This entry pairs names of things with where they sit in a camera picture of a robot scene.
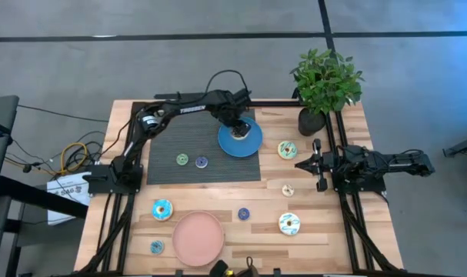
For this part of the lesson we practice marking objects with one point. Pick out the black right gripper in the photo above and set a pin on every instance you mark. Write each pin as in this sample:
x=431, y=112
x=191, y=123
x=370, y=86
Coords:
x=333, y=163

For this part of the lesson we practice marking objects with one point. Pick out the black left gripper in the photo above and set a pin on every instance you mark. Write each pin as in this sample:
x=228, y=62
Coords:
x=235, y=115

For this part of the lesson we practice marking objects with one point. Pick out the large dark chocolate donut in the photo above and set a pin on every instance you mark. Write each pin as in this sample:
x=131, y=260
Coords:
x=240, y=136

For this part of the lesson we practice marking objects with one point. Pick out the small cream donut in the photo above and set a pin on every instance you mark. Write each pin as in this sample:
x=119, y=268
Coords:
x=285, y=187

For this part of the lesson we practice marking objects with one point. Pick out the large mint swirl donut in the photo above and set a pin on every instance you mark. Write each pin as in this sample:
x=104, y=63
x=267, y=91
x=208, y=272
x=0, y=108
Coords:
x=282, y=146

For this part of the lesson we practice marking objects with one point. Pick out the small purple-blue sprinkled donut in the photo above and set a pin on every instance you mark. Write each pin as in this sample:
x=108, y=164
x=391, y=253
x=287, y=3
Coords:
x=198, y=159

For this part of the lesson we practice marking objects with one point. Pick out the small green donut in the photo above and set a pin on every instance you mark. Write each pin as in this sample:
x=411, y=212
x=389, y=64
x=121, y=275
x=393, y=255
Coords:
x=179, y=156

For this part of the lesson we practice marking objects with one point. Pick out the small dark blue donut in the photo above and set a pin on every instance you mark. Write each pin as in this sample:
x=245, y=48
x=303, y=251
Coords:
x=241, y=211

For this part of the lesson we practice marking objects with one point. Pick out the large blue frosted donut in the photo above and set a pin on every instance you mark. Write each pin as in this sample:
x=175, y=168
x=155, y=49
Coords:
x=156, y=205

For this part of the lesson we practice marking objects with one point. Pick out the small teal sprinkled donut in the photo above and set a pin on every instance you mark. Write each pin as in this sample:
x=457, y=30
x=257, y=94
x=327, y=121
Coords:
x=153, y=244

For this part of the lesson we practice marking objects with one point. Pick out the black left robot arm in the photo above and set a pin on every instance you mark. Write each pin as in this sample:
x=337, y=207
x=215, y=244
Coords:
x=191, y=109

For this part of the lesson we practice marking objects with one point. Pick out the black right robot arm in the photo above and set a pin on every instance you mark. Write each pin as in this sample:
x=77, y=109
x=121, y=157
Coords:
x=391, y=161

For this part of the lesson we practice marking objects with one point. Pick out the blue plate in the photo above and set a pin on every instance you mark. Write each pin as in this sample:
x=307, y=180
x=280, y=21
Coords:
x=241, y=148

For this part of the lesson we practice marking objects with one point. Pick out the dark grey woven placemat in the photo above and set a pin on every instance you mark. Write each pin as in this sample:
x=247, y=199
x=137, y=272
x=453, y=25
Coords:
x=225, y=169

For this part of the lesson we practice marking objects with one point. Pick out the large white blue-swirl donut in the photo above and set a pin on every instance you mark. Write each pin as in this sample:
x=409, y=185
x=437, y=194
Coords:
x=284, y=218

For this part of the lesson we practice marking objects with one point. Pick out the green potted plant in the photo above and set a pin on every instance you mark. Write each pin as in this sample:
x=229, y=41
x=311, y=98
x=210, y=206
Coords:
x=325, y=82

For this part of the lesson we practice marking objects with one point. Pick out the pink plate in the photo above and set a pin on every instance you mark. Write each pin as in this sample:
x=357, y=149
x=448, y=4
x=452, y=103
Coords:
x=198, y=240

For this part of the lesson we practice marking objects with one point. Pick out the black device with yellow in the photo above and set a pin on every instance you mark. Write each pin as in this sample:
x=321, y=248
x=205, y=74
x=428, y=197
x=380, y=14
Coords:
x=219, y=268

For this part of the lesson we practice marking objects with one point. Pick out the dark grey desk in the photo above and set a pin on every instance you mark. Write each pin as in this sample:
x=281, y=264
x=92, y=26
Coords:
x=2, y=115

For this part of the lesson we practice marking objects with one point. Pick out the black aluminium frame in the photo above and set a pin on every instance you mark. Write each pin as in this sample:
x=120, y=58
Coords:
x=275, y=103

